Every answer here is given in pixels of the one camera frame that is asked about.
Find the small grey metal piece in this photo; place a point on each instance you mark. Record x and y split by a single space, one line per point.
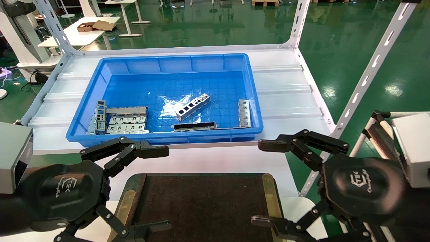
91 127

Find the black work mat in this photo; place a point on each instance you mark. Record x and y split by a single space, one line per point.
201 208

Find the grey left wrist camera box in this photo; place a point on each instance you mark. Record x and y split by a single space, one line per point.
13 154

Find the wooden pallet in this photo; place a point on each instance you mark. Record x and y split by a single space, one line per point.
265 2

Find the silver ribbed metal bracket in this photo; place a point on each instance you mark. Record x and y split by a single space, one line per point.
244 113

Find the white desk with legs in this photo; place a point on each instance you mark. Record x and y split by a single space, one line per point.
125 16

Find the white background table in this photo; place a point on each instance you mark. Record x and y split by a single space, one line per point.
77 37

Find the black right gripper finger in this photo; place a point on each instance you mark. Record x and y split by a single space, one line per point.
272 145
265 222

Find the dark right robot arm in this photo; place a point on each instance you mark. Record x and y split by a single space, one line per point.
416 215

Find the grey windowed metal frame part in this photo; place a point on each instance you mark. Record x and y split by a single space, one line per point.
100 116

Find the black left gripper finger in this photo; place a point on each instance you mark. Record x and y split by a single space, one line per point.
114 223
154 151

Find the long dark metal channel part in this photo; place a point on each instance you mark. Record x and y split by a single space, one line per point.
195 126

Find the white background machine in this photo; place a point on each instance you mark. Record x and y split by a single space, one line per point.
16 37

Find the open cardboard box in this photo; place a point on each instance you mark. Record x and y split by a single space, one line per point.
102 25

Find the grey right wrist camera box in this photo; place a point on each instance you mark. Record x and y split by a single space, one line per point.
415 148

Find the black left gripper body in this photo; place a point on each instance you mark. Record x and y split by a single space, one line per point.
63 191

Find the white metal shelf rack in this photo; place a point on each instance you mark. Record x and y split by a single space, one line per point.
369 70

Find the silver slotted metal part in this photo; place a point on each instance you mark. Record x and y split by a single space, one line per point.
193 107

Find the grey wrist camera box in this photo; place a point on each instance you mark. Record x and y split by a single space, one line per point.
415 148
13 154

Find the white power strip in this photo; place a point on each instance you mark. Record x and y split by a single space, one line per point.
4 71

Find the blue plastic bin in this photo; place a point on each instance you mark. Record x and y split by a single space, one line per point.
161 64

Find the clear plastic film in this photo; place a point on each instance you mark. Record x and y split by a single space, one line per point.
173 110

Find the white floor stand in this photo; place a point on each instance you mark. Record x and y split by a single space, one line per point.
67 15

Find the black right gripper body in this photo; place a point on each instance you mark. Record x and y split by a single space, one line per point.
362 188

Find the white and black cart frame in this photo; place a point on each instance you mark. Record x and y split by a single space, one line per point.
378 132

